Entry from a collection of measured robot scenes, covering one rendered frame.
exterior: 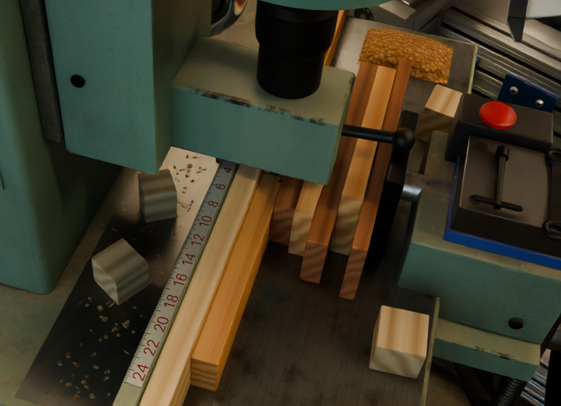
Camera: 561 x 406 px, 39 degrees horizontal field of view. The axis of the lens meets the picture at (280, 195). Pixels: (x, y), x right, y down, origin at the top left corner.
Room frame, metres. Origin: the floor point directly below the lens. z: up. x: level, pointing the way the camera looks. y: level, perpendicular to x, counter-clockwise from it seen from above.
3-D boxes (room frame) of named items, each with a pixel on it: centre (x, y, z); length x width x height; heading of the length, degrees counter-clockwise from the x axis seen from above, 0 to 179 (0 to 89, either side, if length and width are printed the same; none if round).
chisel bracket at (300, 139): (0.50, 0.03, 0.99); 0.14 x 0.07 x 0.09; 81
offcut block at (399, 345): (0.34, -0.11, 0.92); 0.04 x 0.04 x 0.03; 85
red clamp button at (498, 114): (0.51, -0.17, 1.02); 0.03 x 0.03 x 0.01
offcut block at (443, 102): (0.61, -0.15, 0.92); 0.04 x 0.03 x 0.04; 161
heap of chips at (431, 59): (0.73, -0.12, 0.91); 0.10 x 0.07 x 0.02; 81
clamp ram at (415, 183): (0.48, -0.12, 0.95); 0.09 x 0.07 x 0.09; 171
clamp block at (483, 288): (0.47, -0.18, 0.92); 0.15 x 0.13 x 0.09; 171
